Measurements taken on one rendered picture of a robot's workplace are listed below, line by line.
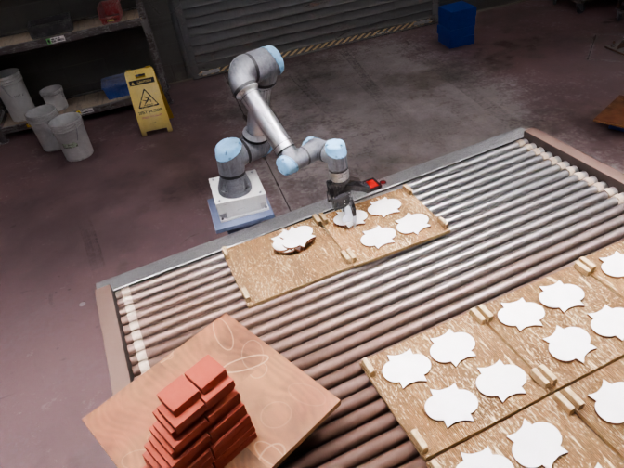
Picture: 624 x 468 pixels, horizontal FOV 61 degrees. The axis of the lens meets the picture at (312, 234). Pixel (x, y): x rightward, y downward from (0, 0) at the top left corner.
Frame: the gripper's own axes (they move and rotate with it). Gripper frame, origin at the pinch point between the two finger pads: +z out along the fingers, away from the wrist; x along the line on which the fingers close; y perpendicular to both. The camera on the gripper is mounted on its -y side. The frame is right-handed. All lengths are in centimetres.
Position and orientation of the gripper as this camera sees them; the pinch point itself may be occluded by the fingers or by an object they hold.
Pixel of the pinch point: (350, 217)
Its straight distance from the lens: 216.3
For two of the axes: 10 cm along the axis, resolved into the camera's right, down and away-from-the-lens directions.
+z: 1.5, 7.7, 6.2
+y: -9.2, 3.4, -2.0
